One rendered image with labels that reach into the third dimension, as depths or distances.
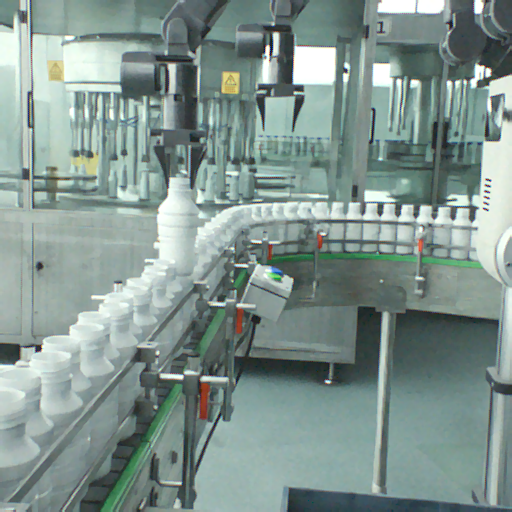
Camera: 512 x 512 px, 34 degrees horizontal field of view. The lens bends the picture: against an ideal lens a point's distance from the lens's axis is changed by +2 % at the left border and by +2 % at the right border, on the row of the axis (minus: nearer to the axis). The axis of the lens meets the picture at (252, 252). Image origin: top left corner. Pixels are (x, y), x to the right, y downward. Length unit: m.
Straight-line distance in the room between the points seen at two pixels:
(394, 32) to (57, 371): 5.78
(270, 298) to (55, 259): 3.31
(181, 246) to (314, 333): 3.26
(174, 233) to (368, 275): 1.51
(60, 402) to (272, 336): 3.86
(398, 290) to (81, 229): 2.34
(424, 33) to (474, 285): 3.86
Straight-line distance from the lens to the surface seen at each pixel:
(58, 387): 0.80
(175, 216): 1.38
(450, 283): 2.81
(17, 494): 0.66
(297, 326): 4.60
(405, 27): 6.44
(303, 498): 1.07
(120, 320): 1.02
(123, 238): 4.65
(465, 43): 1.81
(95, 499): 0.91
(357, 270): 2.80
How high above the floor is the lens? 1.38
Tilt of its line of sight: 8 degrees down
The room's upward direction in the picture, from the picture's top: 3 degrees clockwise
